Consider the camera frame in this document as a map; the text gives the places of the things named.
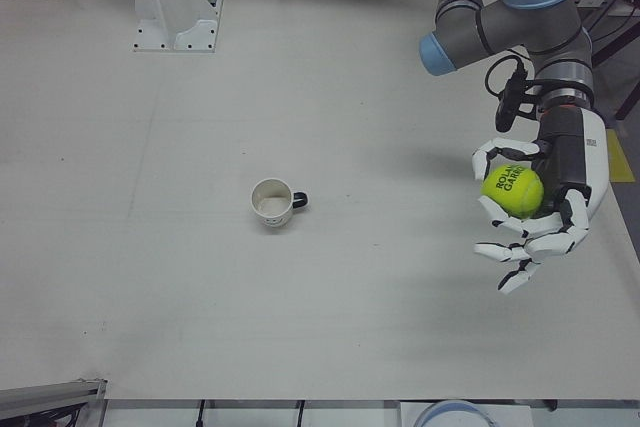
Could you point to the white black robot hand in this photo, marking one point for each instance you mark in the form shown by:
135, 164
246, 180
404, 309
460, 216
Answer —
585, 157

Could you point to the blue white round object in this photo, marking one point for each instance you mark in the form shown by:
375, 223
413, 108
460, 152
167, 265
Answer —
452, 409

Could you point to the aluminium frame profile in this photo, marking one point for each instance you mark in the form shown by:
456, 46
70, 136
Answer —
47, 392

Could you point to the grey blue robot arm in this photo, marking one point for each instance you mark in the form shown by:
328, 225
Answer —
505, 22

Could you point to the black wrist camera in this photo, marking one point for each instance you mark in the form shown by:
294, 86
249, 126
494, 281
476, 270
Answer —
509, 102

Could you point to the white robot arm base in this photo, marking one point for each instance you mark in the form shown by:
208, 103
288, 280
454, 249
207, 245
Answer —
172, 2

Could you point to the yellow tennis ball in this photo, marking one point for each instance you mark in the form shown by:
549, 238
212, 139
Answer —
512, 191

